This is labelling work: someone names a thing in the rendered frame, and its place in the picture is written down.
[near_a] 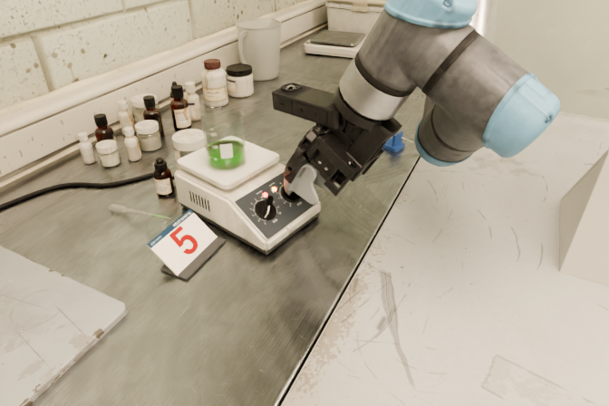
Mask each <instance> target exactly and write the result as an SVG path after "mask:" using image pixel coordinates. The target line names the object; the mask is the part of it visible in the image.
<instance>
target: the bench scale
mask: <svg viewBox="0 0 609 406"><path fill-rule="evenodd" d="M366 37H367V36H365V34H363V33H353V32H343V31H332V30H323V31H322V32H321V33H319V34H317V35H316V36H314V37H313V38H311V39H310V40H308V41H307V42H305V43H304V52H305V53H312V54H321V55H329V56H338V57H346V58H353V57H354V56H355V55H356V54H357V53H358V51H359V50H360V48H361V46H362V45H363V42H364V41H365V39H366Z"/></svg>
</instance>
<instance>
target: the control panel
mask: <svg viewBox="0 0 609 406"><path fill-rule="evenodd" d="M283 175H284V172H283V173H281V174H279V175H278V176H276V177H274V178H273V179H270V180H269V181H268V182H266V183H265V184H263V185H261V186H260V187H258V188H256V189H254V190H253V191H251V192H249V193H248V194H246V195H245V196H244V197H242V198H240V199H238V200H236V201H235V203H236V204H237V205H238V207H239V208H240V209H241V210H242V211H243V212H244V213H245V214H246V216H247V217H248V218H249V219H250V220H251V221H252V222H253V224H254V225H255V226H256V227H257V228H258V229H259V230H260V232H261V233H262V234H263V235H264V236H265V237H266V238H267V239H269V238H270V237H272V236H273V235H274V234H276V233H277V232H279V231H280V230H281V229H283V228H284V227H286V226H287V225H288V224H290V223H291V222H293V221H294V220H295V219H297V218H298V217H300V216H301V215H303V214H304V213H305V212H306V211H307V210H308V209H310V208H311V207H313V206H314V205H316V204H317V203H316V204H314V205H312V204H310V203H308V202H307V201H306V200H304V199H303V198H300V199H299V200H298V201H297V202H294V203H292V202H288V201H286V200H285V199H284V198H283V197H282V195H281V189H282V187H283V186H284V176H283ZM272 187H276V191H273V190H272ZM264 192H266V193H267V195H268V196H272V197H273V198H274V200H273V204H274V206H275V208H276V215H275V217H274V218H272V219H270V220H265V219H262V218H261V217H259V216H258V215H257V214H256V211H255V207H256V203H257V202H259V201H261V200H266V199H267V197H268V196H267V197H264V196H263V193H264Z"/></svg>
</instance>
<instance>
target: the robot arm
mask: <svg viewBox="0 0 609 406"><path fill-rule="evenodd" d="M498 1H499V0H387V1H386V3H385V5H384V9H383V11H382V13H381V15H380V16H379V18H378V20H377V21H376V23H375V25H374V26H373V28H372V30H371V31H370V32H369V34H368V36H367V37H366V39H365V41H364V42H363V44H362V46H361V48H360V50H359V51H358V53H357V54H356V55H355V56H354V57H353V60H352V61H351V63H350V65H349V66H348V68H347V70H346V71H345V73H344V75H343V77H342V78H341V80H340V83H339V86H338V88H337V90H336V91H335V93H331V92H326V91H322V90H318V89H315V88H311V87H308V86H304V85H301V84H297V83H294V82H292V83H288V84H284V85H283V86H281V88H279V89H277V90H275V91H272V98H273V107H274V110H277V111H281V112H284V113H288V114H291V115H294V116H296V117H299V118H302V119H305V120H308V121H312V122H316V125H315V126H313V128H311V129H310V130H309V131H308V132H307V133H306V134H305V135H304V137H303V138H302V139H301V141H300V142H299V144H298V146H297V148H296V150H295V153H294V154H293V155H292V157H291V158H290V160H289V161H288V162H287V164H286V166H285V171H284V175H283V176H284V188H285V192H286V194H287V195H288V196H289V195H291V193H292V192H294V193H296V194H297V195H298V196H300V197H301V198H303V199H304V200H306V201H307V202H308V203H310V204H312V205H314V204H316V203H317V202H318V199H319V198H318V196H317V193H316V191H315V189H314V184H316V185H317V186H319V187H320V188H322V189H324V190H326V191H328V192H332V193H333V194H334V195H335V196H337V195H338V194H339V192H340V191H341V190H342V189H343V187H344V186H345V185H346V183H347V182H348V181H349V180H350V181H351V182H353V181H355V180H356V179H357V178H359V177H360V175H361V174H363V175H364V174H365V173H366V172H367V171H368V170H369V169H370V167H371V166H372V165H373V164H374V162H375V161H376V160H377V159H378V158H379V157H380V156H381V155H382V154H383V150H382V147H383V145H384V144H385V143H386V142H387V141H388V139H389V138H390V137H392V136H393V135H395V134H396V133H397V132H398V131H399V130H400V128H401V127H402V125H401V124H400V123H399V122H398V121H396V120H395V119H394V118H393V116H394V115H395V114H396V112H397V111H398V110H399V108H400V107H401V106H402V105H403V104H404V103H405V102H406V100H407V99H408V98H409V96H410V95H411V94H412V93H413V91H414V90H415V89H416V88H417V87H419V88H420V89H421V91H422V92H424V93H425V94H426V98H425V105H424V112H423V118H422V120H421V121H420V123H419V124H418V127H417V130H416V133H415V146H416V149H417V151H418V152H419V154H420V155H421V157H422V158H423V159H424V160H426V161H427V162H429V163H430V164H432V165H435V166H438V167H447V166H451V165H455V164H457V163H460V162H462V161H464V160H467V159H468V158H469V157H470V156H471V155H472V154H473V153H474V152H476V151H477V150H479V149H481V148H483V147H485V148H486V149H491V150H493V151H494V152H495V153H497V154H498V155H499V156H500V157H502V158H511V157H514V156H516V155H517V154H518V153H519V152H521V151H522V150H524V149H525V148H526V147H527V146H529V145H530V144H531V143H532V142H533V141H534V140H536V139H537V138H538V137H539V136H540V135H541V134H542V133H543V132H544V131H545V130H546V128H547V127H548V126H549V125H550V124H551V123H552V121H553V120H554V119H555V118H556V116H557V114H558V113H559V110H560V101H559V100H558V98H557V97H556V96H555V95H554V94H553V93H552V92H551V91H549V90H548V89H547V88H546V87H545V86H544V85H543V84H542V83H541V82H540V81H538V80H537V77H536V76H535V75H534V74H533V73H531V72H528V71H526V70H525V69H524V68H522V67H521V66H520V65H519V64H517V63H516V62H515V61H513V60H512V59H511V58H510V57H508V56H507V55H506V54H505V53H503V52H502V51H500V50H499V49H498V48H497V47H496V46H495V45H494V40H495V32H496V24H497V17H498ZM369 164H370V165H369ZM336 182H337V183H338V184H339V185H340V186H341V187H340V188H337V187H336V185H335V183H336Z"/></svg>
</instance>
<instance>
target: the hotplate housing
mask: <svg viewBox="0 0 609 406"><path fill-rule="evenodd" d="M284 171H285V166H284V165H283V164H281V163H278V162H277V163H276V164H274V165H272V166H271V167H269V168H267V169H265V170H263V171H261V172H259V173H258V174H256V175H255V176H253V177H252V178H250V179H247V180H246V181H244V182H242V183H240V184H239V185H237V186H235V187H234V188H231V189H222V188H219V187H217V186H215V185H213V184H211V183H209V182H207V181H205V180H204V179H201V178H199V177H197V176H195V175H193V174H191V173H190V172H188V171H186V170H184V169H178V170H176V172H174V173H175V174H174V178H175V183H176V188H177V193H178V198H179V202H180V205H181V206H182V207H184V208H185V209H187V210H189V209H191V210H192V211H193V212H194V213H195V214H196V215H198V216H199V217H201V218H204V219H205V220H206V221H208V222H210V223H211V224H213V225H215V226H217V227H219V228H221V229H222V230H224V231H226V232H228V234H230V235H232V236H234V237H236V238H238V239H240V240H241V241H243V242H245V243H247V244H248V245H250V246H252V247H253V248H255V249H257V250H258V251H260V252H262V253H264V254H265V255H268V254H269V253H270V252H272V251H273V250H274V249H276V248H277V247H278V246H280V245H281V244H282V243H284V242H285V241H286V240H287V239H288V238H289V237H291V236H292V235H293V234H295V233H296V232H297V231H299V230H300V229H301V228H303V227H304V226H306V225H307V224H308V223H309V222H311V221H312V220H313V219H315V218H316V217H318V216H319V213H320V211H321V205H320V201H319V200H318V202H317V204H316V205H314V206H313V207H311V208H310V209H308V210H307V211H306V212H305V213H304V214H303V215H301V216H300V217H298V218H297V219H295V220H294V221H293V222H291V223H290V224H288V225H287V226H286V227H284V228H283V229H281V230H280V231H279V232H277V233H276V234H274V235H273V236H272V237H270V238H269V239H267V238H266V237H265V236H264V235H263V234H262V233H261V232H260V230H259V229H258V228H257V227H256V226H255V225H254V224H253V222H252V221H251V220H250V219H249V218H248V217H247V216H246V214H245V213H244V212H243V211H242V210H241V209H240V208H239V207H238V205H237V204H236V203H235V201H236V200H238V199H240V198H242V197H244V196H245V195H246V194H248V193H249V192H251V191H253V190H254V189H257V188H258V187H260V186H261V185H263V184H265V183H266V182H268V181H269V180H270V179H273V178H274V177H276V176H278V175H279V174H281V173H283V172H284Z"/></svg>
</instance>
